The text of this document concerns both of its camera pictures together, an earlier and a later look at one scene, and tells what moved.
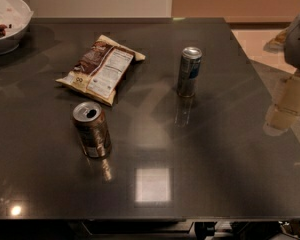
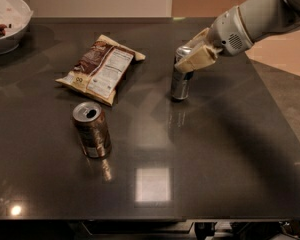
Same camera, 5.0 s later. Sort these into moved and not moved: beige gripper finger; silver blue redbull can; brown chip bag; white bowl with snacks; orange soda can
Moved: silver blue redbull can; beige gripper finger
Not moved: white bowl with snacks; orange soda can; brown chip bag
